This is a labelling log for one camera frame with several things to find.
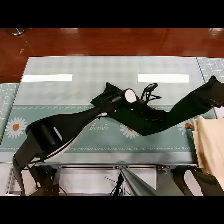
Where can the silver frame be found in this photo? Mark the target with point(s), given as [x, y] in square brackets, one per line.
[136, 183]

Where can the beige garment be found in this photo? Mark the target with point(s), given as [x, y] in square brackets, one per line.
[210, 143]

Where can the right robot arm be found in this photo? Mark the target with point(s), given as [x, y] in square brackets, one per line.
[195, 181]

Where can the black garment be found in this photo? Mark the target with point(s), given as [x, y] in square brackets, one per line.
[173, 115]

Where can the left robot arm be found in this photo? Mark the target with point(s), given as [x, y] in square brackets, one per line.
[66, 125]

